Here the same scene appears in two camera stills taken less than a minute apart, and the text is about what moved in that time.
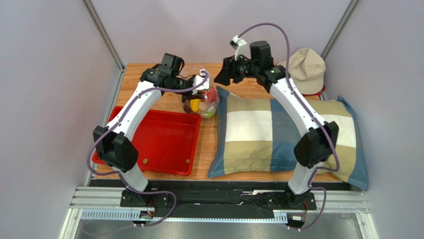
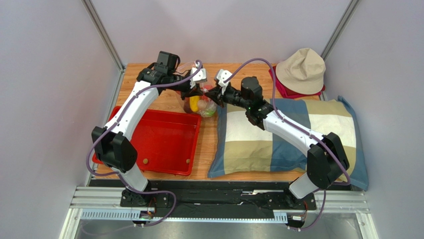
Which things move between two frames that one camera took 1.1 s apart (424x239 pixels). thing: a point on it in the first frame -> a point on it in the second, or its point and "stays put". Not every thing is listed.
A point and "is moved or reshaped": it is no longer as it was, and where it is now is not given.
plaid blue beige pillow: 258,135 stays put
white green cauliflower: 208,113 stays put
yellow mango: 195,103 stays put
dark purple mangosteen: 186,108 stays put
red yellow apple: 212,94 is moved or reshaped
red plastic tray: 167,142 stays put
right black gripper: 230,70 -> 219,94
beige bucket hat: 307,69 stays put
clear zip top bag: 205,106 is moved or reshaped
